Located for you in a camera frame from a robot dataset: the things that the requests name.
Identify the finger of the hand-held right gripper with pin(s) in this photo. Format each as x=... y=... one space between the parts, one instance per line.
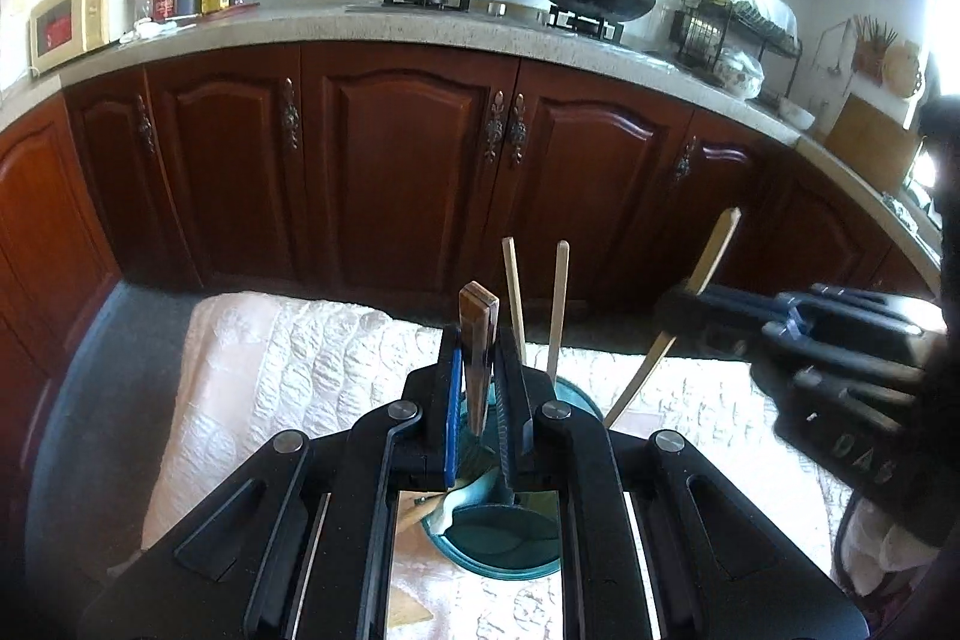
x=840 y=392
x=720 y=314

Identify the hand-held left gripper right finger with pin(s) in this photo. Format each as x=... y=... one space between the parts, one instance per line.
x=506 y=430

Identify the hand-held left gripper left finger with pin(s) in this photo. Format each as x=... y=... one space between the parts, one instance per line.
x=452 y=415

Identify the light wooden chopstick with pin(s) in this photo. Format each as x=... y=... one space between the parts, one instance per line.
x=513 y=295
x=559 y=310
x=716 y=250
x=416 y=512

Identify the white cup teal inside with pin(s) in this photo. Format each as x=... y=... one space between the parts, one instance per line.
x=495 y=542

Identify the white pink cloth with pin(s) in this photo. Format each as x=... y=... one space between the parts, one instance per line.
x=877 y=550

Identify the white quilted tablecloth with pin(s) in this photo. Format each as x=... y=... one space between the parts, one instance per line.
x=300 y=370

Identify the small white bowl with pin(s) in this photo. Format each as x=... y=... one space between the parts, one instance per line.
x=796 y=115

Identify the wooden cutting board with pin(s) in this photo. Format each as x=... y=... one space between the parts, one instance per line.
x=870 y=145

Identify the white floral lidded bowl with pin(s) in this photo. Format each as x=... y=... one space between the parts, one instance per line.
x=739 y=72

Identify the brown wooden base cabinets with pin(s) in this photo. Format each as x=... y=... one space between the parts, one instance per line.
x=397 y=160

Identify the round pale board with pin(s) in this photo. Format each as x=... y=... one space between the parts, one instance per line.
x=902 y=70

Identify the gas stove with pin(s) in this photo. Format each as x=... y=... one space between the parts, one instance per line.
x=480 y=6

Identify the grey stone countertop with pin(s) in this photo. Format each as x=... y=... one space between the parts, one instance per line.
x=300 y=21

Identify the white rag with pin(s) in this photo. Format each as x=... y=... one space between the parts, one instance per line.
x=146 y=30

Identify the cream microwave oven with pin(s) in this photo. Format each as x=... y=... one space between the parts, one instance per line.
x=75 y=21

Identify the wall utensil holder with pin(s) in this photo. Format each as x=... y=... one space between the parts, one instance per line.
x=872 y=48

